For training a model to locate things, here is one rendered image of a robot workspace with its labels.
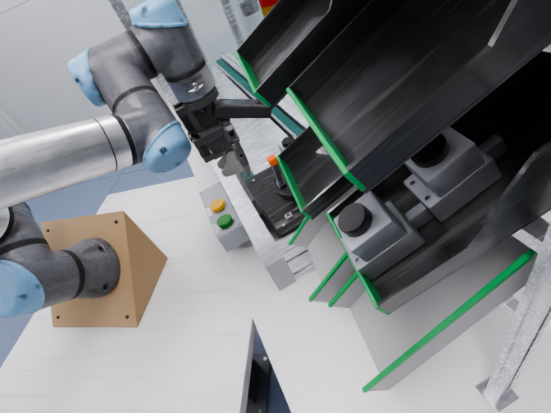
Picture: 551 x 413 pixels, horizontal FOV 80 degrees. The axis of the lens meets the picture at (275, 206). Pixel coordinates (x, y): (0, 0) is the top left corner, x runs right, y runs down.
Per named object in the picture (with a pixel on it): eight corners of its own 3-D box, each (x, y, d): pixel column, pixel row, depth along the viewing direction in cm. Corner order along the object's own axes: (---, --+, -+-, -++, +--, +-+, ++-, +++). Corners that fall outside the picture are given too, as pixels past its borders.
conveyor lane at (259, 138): (293, 263, 78) (281, 238, 72) (211, 129, 140) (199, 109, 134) (393, 205, 81) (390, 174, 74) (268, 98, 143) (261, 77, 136)
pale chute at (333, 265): (331, 303, 55) (309, 301, 53) (307, 246, 64) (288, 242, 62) (448, 167, 40) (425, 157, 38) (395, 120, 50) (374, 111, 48)
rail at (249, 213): (280, 291, 74) (263, 265, 67) (198, 136, 140) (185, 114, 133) (300, 279, 75) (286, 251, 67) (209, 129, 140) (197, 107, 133)
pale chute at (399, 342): (389, 391, 43) (363, 392, 41) (349, 306, 53) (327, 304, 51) (579, 246, 29) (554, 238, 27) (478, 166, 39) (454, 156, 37)
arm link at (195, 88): (200, 56, 60) (211, 67, 54) (211, 79, 63) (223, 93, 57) (163, 75, 59) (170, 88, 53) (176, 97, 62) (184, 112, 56)
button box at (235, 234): (227, 252, 82) (216, 238, 78) (207, 206, 98) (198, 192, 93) (251, 239, 83) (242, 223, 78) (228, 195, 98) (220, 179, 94)
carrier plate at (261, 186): (282, 240, 72) (279, 234, 71) (247, 185, 90) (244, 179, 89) (373, 188, 74) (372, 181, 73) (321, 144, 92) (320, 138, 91)
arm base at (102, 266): (78, 297, 86) (40, 310, 76) (71, 240, 86) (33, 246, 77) (124, 295, 81) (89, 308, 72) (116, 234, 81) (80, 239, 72)
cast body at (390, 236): (372, 281, 33) (333, 256, 28) (353, 248, 36) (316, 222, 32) (446, 229, 30) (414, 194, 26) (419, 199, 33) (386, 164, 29)
